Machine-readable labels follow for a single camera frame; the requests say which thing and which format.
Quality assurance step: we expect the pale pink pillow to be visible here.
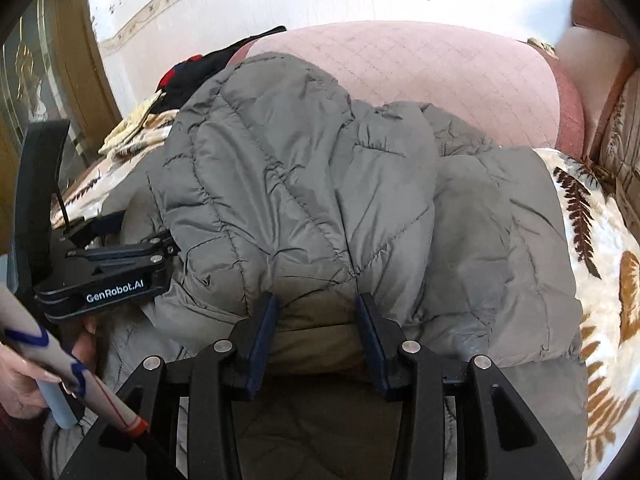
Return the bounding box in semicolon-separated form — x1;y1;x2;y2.
555;25;631;161

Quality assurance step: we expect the light blue tube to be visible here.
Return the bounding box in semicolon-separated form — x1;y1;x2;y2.
37;375;78;431

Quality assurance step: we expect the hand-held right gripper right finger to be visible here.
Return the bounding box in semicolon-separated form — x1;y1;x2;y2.
355;292;576;480

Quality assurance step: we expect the wooden door with stained glass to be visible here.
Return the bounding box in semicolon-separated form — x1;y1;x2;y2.
0;0;123;261

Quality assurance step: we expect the black garment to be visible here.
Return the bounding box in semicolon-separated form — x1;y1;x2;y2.
157;26;287;113

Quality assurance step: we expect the striped patterned sofa backrest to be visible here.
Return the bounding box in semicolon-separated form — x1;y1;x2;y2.
597;65;640;241

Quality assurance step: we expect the leaf print fleece blanket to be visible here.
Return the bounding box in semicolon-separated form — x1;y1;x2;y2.
62;110;640;468

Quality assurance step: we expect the yellow patterned pillow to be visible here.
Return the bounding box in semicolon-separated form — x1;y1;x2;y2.
98;95;168;156

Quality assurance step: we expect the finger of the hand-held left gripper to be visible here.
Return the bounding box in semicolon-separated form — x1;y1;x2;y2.
62;211;126;246
65;229;181;273

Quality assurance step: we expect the grey padded jacket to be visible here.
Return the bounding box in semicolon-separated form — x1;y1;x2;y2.
42;52;591;480

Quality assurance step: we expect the person's left hand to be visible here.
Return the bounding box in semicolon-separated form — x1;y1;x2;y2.
0;345;66;418

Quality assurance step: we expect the red cloth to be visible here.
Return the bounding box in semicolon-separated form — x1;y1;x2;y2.
159;55;201;91

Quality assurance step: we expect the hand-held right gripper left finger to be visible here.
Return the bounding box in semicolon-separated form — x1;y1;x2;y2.
60;292;278;480

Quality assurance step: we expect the white sleeved cable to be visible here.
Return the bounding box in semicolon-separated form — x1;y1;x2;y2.
0;285;181;480

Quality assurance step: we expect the pink sofa cushion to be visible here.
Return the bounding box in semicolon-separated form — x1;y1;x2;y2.
227;21;586;158

